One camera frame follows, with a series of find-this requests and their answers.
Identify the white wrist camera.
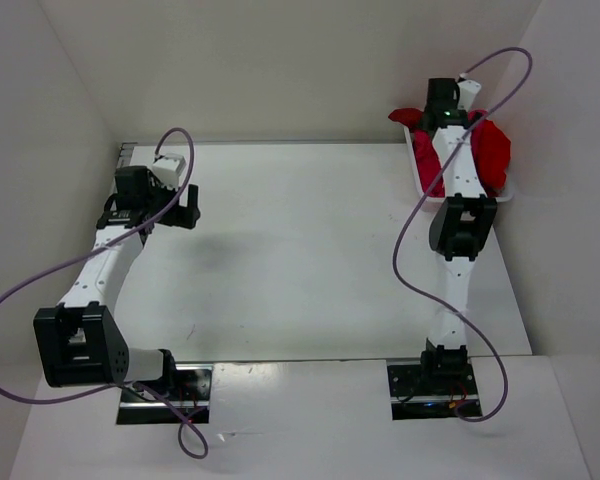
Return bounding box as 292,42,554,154
456,73,482,111
150,154,186,190

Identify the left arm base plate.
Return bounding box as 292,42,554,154
116,362,213,425

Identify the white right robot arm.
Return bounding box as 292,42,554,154
418,78,497,393

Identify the white plastic laundry basket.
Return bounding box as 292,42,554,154
403,126,514,203

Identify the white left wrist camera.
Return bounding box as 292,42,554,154
150,154,186,190

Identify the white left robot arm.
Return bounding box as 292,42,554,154
33,155,200,400

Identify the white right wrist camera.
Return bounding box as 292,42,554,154
456,73,482,111

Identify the bright red t shirt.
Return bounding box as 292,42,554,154
471,120,511,192

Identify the dark red t shirt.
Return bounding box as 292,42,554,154
388,107,441,191

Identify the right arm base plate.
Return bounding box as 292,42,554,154
386,360,482,421

